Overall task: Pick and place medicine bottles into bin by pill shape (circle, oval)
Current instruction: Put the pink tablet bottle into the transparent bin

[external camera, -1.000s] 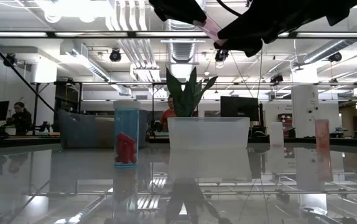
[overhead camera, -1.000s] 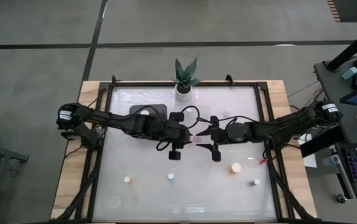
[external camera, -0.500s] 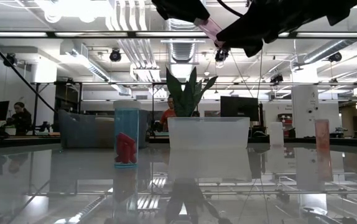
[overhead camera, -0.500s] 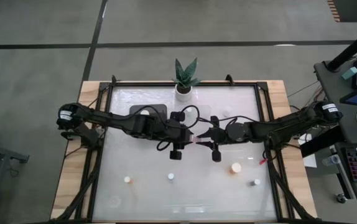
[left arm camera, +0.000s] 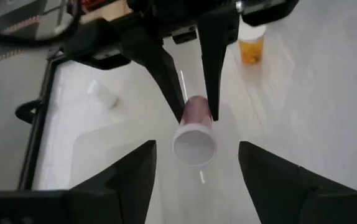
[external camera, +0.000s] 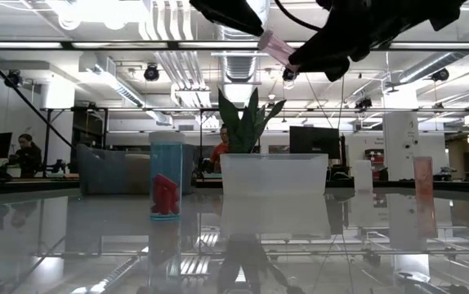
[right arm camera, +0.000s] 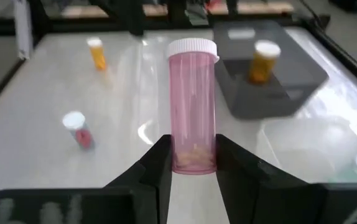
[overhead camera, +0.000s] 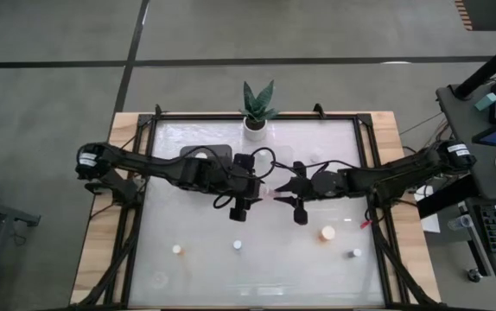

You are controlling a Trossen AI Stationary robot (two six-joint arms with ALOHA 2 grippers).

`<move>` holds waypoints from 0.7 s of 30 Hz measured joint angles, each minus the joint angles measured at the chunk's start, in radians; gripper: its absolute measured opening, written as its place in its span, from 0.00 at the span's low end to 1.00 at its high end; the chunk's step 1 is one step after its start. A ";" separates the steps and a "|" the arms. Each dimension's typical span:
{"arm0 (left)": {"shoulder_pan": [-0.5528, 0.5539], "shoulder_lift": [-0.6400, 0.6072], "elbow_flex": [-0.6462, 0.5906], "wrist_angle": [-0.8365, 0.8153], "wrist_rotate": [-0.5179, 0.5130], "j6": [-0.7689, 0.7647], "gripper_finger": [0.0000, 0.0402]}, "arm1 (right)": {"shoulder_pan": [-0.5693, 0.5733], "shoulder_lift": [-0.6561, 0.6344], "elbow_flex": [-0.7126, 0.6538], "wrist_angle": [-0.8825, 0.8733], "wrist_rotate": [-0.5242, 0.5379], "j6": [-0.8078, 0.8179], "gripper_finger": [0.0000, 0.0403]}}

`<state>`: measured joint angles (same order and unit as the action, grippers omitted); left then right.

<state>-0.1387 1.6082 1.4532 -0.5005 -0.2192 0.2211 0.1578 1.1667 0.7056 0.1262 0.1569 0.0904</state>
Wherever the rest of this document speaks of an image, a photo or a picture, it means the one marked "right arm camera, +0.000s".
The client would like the clear plastic bin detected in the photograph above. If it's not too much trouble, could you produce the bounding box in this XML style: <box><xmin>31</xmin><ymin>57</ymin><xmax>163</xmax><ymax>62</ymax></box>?
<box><xmin>256</xmin><ymin>114</ymin><xmax>357</xmax><ymax>185</ymax></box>

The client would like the small bottle with red pills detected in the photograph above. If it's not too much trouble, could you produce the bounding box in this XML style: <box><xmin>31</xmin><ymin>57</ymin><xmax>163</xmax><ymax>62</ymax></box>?
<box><xmin>62</xmin><ymin>111</ymin><xmax>96</xmax><ymax>151</ymax></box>

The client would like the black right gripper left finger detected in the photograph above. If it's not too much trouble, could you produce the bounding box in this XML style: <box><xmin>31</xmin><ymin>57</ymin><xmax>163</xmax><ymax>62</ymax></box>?
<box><xmin>103</xmin><ymin>134</ymin><xmax>173</xmax><ymax>224</ymax></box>

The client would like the small orange medicine bottle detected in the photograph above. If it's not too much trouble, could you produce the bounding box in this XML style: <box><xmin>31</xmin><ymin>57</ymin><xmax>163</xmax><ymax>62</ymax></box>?
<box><xmin>86</xmin><ymin>37</ymin><xmax>108</xmax><ymax>72</ymax></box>

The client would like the orange medicine bottle white cap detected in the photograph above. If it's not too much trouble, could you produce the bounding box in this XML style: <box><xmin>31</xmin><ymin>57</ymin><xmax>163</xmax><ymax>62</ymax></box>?
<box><xmin>247</xmin><ymin>40</ymin><xmax>282</xmax><ymax>86</ymax></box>

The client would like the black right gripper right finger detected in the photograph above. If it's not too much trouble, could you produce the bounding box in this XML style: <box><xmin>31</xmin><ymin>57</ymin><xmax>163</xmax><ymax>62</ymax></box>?
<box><xmin>215</xmin><ymin>133</ymin><xmax>313</xmax><ymax>224</ymax></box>

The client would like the pink medicine bottle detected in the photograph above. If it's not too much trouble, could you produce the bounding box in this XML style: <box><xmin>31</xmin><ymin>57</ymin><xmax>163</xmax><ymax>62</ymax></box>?
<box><xmin>167</xmin><ymin>37</ymin><xmax>220</xmax><ymax>175</ymax></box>

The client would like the grey plastic bin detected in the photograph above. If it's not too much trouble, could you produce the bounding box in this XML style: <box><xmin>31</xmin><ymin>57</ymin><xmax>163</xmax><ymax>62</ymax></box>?
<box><xmin>212</xmin><ymin>21</ymin><xmax>330</xmax><ymax>121</ymax></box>

